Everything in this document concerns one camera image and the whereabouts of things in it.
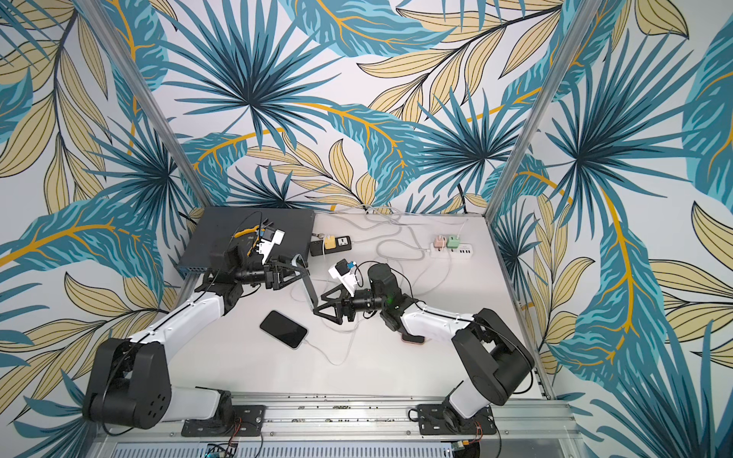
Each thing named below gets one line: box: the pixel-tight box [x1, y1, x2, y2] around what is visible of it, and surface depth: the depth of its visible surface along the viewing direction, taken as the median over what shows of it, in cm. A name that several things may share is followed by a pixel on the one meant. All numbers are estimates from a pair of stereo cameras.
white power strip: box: [429, 243, 475, 259], surface depth 108 cm
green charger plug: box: [446, 235, 461, 250], surface depth 106 cm
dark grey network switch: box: [176, 206, 316, 273], surface depth 109 cm
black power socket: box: [309, 235, 353, 257], surface depth 109 cm
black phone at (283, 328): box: [259, 310, 308, 349], surface depth 92 cm
